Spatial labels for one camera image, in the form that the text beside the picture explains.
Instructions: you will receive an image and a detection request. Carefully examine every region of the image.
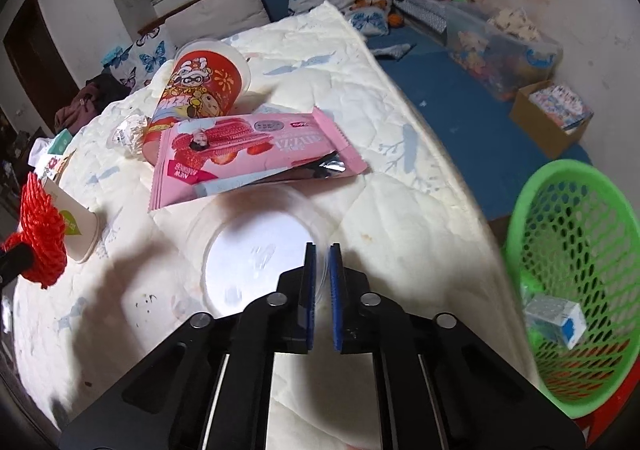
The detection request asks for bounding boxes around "white paper cup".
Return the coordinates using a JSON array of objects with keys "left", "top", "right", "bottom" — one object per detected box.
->
[{"left": 42, "top": 178, "right": 99, "bottom": 262}]

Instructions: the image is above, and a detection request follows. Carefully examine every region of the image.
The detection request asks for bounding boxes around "red plastic stool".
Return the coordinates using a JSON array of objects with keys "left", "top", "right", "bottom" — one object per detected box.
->
[{"left": 576, "top": 360, "right": 639, "bottom": 449}]

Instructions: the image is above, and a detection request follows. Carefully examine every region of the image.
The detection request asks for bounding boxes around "clear round plastic lid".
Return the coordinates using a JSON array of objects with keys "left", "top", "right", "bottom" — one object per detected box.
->
[{"left": 186, "top": 184, "right": 332, "bottom": 317}]

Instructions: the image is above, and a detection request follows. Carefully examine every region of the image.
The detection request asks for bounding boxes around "cartoon printed paper bag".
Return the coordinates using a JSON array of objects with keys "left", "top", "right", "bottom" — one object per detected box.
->
[{"left": 35, "top": 149, "right": 75, "bottom": 184}]

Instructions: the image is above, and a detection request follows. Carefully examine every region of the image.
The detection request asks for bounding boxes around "butterfly print pillow left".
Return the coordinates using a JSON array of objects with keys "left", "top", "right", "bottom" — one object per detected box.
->
[{"left": 103, "top": 24, "right": 177, "bottom": 92}]

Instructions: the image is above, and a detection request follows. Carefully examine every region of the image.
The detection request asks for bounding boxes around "red mesh net bag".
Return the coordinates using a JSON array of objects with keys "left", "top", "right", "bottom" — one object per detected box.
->
[{"left": 1, "top": 173, "right": 67, "bottom": 288}]

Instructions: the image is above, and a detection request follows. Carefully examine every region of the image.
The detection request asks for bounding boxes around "dark red clothing pile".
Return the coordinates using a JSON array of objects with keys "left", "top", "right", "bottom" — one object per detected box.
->
[{"left": 53, "top": 73, "right": 131, "bottom": 136}]

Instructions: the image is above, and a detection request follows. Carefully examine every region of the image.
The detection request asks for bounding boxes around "red plastic cartoon cup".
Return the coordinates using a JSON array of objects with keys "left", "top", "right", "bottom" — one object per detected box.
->
[{"left": 142, "top": 38, "right": 250, "bottom": 165}]

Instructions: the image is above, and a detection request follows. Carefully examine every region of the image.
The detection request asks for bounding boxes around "grey plain pillow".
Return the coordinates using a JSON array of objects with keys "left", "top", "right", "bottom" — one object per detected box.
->
[{"left": 165, "top": 0, "right": 270, "bottom": 47}]

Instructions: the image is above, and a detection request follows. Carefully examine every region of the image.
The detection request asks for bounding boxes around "grey milk carton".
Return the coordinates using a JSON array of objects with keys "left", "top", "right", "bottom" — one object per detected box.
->
[{"left": 524, "top": 294, "right": 587, "bottom": 349}]

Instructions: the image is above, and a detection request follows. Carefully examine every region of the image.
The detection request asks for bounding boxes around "green mesh trash basket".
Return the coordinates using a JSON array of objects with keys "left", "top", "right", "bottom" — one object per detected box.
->
[{"left": 503, "top": 160, "right": 639, "bottom": 418}]

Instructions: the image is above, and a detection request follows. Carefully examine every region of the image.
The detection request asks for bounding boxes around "clear plastic storage bin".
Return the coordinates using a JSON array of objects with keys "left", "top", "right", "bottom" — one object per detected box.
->
[{"left": 445, "top": 2, "right": 563, "bottom": 101}]

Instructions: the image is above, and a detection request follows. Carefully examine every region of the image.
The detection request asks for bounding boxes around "white quilted table cover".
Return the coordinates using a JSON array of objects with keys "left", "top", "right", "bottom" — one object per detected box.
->
[{"left": 12, "top": 0, "right": 539, "bottom": 450}]

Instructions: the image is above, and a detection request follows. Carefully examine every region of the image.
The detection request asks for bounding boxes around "dark wooden door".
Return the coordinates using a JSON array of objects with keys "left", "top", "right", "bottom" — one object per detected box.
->
[{"left": 2, "top": 0, "right": 79, "bottom": 132}]

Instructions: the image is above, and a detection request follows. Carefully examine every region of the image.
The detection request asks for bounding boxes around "pink wafer wrapper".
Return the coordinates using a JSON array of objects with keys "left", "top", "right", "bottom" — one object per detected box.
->
[{"left": 149, "top": 108, "right": 368, "bottom": 210}]

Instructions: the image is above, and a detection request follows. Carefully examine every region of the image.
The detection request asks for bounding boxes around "cardboard box with printed top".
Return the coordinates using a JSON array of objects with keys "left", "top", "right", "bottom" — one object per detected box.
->
[{"left": 509, "top": 80, "right": 593, "bottom": 160}]

